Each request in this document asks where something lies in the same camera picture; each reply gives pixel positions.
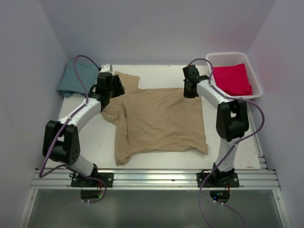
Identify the red folded t shirt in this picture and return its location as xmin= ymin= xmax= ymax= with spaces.
xmin=213 ymin=64 xmax=253 ymax=96

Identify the purple cable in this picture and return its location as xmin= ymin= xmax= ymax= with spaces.
xmin=187 ymin=58 xmax=266 ymax=228
xmin=38 ymin=55 xmax=107 ymax=205

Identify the white plastic basket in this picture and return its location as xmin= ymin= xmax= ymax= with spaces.
xmin=206 ymin=52 xmax=263 ymax=99

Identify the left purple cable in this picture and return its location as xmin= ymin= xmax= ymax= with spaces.
xmin=38 ymin=55 xmax=107 ymax=205

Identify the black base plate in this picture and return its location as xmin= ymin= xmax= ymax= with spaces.
xmin=196 ymin=172 xmax=240 ymax=189
xmin=69 ymin=172 xmax=114 ymax=188

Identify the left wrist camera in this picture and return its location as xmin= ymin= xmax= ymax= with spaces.
xmin=99 ymin=64 xmax=113 ymax=74

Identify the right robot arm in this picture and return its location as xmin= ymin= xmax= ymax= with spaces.
xmin=182 ymin=65 xmax=249 ymax=187

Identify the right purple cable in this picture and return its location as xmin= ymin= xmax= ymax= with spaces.
xmin=187 ymin=58 xmax=266 ymax=228

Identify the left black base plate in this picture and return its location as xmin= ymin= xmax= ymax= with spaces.
xmin=69 ymin=172 xmax=114 ymax=188

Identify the teal folded t shirt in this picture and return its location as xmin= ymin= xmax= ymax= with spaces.
xmin=57 ymin=60 xmax=99 ymax=98

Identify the aluminium rail frame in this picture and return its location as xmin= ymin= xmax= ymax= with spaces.
xmin=19 ymin=104 xmax=290 ymax=228

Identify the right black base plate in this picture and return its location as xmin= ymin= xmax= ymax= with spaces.
xmin=196 ymin=172 xmax=240 ymax=189

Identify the beige t shirt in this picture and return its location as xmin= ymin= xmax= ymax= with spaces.
xmin=101 ymin=72 xmax=208 ymax=165

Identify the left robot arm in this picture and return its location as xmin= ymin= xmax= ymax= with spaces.
xmin=39 ymin=72 xmax=125 ymax=187

